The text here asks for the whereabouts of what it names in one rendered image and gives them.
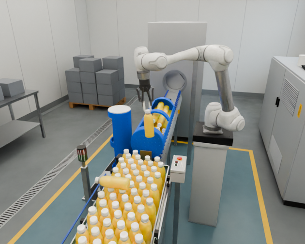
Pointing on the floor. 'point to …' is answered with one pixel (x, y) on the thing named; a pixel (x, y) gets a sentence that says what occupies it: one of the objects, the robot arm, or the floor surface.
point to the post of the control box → (176, 212)
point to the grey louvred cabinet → (290, 130)
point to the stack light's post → (85, 183)
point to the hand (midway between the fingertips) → (147, 106)
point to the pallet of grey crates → (96, 82)
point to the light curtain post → (192, 111)
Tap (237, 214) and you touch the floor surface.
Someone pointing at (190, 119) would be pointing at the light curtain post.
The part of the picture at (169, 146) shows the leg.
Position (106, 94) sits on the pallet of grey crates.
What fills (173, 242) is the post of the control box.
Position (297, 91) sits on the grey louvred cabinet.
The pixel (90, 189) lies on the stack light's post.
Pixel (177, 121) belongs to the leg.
